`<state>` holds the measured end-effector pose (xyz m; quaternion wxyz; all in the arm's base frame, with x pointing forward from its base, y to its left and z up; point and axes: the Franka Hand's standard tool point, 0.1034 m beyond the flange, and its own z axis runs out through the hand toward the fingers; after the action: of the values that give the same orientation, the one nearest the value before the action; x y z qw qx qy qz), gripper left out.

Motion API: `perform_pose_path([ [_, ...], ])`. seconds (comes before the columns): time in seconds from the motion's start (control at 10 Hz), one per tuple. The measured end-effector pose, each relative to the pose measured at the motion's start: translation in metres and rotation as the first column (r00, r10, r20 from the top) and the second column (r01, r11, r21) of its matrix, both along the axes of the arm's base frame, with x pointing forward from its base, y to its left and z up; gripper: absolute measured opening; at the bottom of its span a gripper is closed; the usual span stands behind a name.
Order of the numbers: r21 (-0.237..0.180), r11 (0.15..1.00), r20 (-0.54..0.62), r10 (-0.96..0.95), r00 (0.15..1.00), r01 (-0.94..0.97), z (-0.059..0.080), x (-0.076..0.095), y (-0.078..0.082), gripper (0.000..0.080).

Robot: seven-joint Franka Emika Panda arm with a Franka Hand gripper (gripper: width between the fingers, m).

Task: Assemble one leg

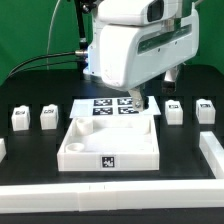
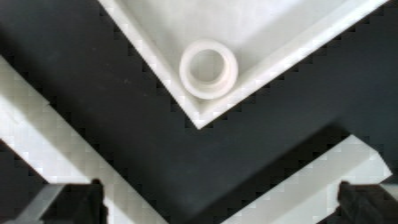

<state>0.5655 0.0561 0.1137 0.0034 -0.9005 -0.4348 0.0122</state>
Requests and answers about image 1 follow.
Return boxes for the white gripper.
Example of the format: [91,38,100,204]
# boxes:
[100,9,199,112]

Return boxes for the white square tabletop tray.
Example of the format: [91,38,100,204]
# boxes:
[57,115,160,172]

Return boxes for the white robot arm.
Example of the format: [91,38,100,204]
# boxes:
[76,0,199,111]

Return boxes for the white sheet with markers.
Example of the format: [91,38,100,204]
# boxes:
[69,96,162,119]

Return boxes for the black thick cable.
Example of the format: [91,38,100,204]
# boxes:
[5,49,88,81]

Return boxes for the white right fence wall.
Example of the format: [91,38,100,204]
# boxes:
[199,131,224,179]

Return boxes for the white fence wall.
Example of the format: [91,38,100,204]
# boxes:
[0,179,224,214]
[199,131,224,179]
[0,138,6,163]

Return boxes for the black camera pole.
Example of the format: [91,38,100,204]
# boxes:
[74,0,96,49]

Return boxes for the thin grey cable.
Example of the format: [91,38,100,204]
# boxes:
[46,0,63,70]

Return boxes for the white front fence wall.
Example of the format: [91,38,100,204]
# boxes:
[0,179,224,214]

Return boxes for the white left fence wall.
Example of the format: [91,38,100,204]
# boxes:
[0,138,6,163]

